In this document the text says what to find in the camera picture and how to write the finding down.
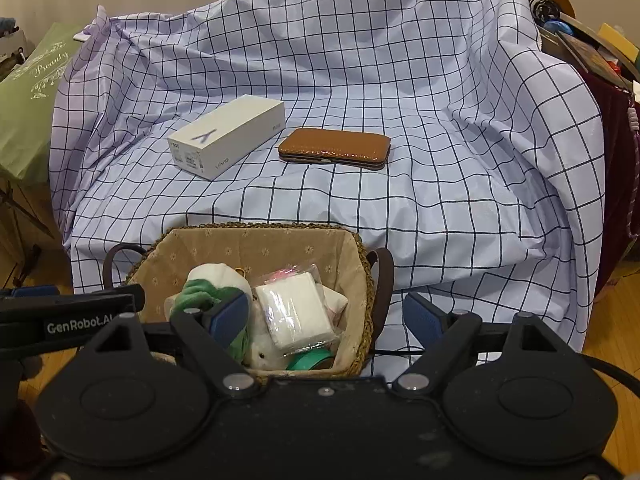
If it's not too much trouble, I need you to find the woven lined basket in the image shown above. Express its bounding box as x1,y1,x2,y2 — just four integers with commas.
102,222,396,379

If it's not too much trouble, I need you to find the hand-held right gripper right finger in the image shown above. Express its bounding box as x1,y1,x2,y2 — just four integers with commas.
392,292,577,397

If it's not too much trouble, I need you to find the white cardboard box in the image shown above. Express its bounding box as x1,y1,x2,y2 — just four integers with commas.
167,94,287,182

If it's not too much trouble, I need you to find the clear packet with pink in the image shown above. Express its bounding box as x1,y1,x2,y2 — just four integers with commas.
260,264,322,287

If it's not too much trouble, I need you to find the maroon velvet cloth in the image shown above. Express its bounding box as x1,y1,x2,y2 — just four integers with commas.
580,66,640,302

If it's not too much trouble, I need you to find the green plush toy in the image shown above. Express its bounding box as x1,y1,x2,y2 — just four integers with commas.
166,263,254,362

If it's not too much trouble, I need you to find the black white striped object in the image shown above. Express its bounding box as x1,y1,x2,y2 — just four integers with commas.
531,0,562,24

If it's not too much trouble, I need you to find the teal tape roll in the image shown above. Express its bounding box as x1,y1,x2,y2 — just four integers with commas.
285,349,336,372

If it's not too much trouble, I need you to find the white tissue packet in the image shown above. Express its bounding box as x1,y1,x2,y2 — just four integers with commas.
322,285,349,319
254,272,339,354

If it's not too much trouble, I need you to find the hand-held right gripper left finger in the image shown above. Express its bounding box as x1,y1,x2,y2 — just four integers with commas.
75,290,262,399

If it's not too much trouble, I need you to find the yellow card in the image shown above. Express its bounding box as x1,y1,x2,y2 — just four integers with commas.
599,22,640,62

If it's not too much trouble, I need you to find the green paper bag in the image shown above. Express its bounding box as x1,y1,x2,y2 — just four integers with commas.
0,22,84,184

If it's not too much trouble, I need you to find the cream soft puff ball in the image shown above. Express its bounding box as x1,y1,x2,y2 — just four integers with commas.
245,305,292,372

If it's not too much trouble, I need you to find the brown leather case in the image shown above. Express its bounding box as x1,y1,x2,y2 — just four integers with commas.
278,127,392,171

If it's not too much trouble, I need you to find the checked lilac bed sheet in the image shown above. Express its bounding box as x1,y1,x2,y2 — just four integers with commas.
50,0,609,377

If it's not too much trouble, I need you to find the black floor cable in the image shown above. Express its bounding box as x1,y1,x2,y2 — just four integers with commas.
580,354,640,387

